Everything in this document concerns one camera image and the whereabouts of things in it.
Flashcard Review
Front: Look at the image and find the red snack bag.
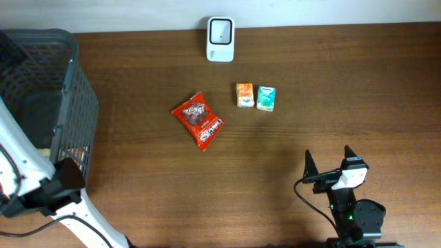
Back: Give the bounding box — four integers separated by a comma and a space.
171, 92, 225, 152

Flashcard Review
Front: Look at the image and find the teal tissue pack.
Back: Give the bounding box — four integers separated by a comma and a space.
256, 86, 276, 112

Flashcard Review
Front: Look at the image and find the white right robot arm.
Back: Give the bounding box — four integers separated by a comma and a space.
294, 145, 399, 248

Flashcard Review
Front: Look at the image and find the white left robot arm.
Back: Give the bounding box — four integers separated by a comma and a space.
1, 105, 131, 247

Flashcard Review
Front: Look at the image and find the grey plastic basket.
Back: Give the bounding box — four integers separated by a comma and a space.
1, 29, 99, 178

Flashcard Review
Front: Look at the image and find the orange tissue pack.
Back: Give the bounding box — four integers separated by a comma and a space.
236, 83, 255, 107

